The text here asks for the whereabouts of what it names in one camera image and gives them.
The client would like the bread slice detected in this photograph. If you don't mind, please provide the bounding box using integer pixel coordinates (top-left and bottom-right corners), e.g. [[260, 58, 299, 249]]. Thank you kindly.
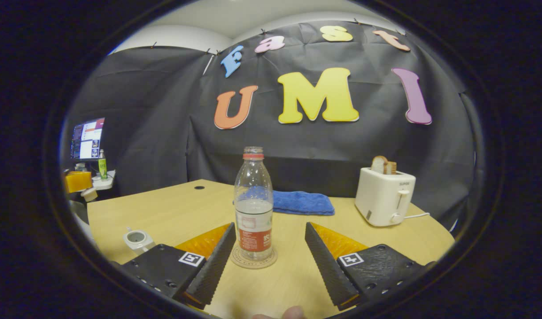
[[371, 156, 398, 175]]

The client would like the white toaster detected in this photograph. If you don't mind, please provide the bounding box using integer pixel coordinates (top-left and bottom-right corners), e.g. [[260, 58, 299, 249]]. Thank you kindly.
[[354, 167, 417, 228]]

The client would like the computer monitor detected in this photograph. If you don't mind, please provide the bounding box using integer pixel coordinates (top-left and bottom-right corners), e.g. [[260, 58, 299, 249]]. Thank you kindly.
[[70, 117, 106, 161]]

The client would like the round wooden coaster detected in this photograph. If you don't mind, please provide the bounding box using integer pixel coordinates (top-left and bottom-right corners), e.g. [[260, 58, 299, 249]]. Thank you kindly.
[[230, 245, 279, 270]]

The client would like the white side table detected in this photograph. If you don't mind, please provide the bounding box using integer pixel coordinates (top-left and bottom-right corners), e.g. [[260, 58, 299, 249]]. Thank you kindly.
[[91, 170, 117, 191]]

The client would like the clear plastic water bottle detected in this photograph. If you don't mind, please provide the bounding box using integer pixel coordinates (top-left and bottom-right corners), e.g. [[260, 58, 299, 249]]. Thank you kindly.
[[234, 147, 275, 262]]

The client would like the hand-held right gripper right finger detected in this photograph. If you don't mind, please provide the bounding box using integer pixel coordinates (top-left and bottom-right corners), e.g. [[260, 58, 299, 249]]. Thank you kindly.
[[305, 222, 425, 311]]

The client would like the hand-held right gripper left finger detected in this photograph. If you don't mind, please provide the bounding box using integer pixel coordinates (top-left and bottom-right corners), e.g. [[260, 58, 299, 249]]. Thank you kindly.
[[120, 222, 237, 307]]

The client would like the white teacup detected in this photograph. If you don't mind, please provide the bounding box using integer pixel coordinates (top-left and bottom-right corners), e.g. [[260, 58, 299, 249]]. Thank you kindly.
[[123, 226, 157, 256]]

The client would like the blue towel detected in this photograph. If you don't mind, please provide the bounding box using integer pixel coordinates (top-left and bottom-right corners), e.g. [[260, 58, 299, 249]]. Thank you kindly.
[[232, 186, 336, 217]]

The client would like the black backdrop cloth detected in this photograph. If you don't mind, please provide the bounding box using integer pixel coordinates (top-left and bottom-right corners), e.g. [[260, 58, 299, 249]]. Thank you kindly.
[[63, 20, 476, 231]]

